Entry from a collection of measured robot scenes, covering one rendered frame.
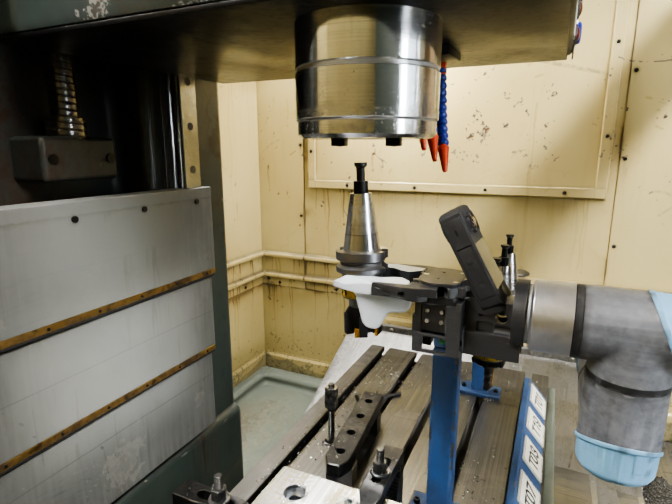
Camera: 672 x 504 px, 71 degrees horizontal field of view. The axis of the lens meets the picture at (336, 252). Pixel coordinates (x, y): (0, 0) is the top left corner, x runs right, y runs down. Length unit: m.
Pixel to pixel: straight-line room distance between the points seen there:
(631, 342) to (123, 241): 0.70
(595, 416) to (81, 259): 0.69
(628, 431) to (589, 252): 1.05
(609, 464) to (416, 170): 1.17
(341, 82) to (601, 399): 0.40
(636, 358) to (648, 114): 1.09
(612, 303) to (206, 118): 0.82
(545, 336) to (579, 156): 1.05
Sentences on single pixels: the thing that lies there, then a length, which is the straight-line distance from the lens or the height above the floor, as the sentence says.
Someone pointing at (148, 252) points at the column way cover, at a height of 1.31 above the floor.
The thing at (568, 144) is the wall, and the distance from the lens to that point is 1.52.
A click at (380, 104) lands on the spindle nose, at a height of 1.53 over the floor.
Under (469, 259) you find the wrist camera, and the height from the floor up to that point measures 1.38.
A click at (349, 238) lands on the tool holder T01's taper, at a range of 0.55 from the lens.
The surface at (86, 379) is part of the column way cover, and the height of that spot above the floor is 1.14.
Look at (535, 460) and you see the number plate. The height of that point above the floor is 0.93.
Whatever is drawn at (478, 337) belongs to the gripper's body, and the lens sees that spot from 0.54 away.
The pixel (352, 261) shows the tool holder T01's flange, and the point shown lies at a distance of 0.54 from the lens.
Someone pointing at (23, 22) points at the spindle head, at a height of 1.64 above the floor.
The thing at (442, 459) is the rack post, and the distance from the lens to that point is 0.83.
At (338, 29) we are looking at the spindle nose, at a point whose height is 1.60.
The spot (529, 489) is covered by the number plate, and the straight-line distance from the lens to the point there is 0.93.
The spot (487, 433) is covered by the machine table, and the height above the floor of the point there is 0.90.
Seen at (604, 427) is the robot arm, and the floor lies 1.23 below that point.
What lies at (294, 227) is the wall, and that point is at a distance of 1.78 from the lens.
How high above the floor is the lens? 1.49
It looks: 12 degrees down
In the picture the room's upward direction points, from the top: straight up
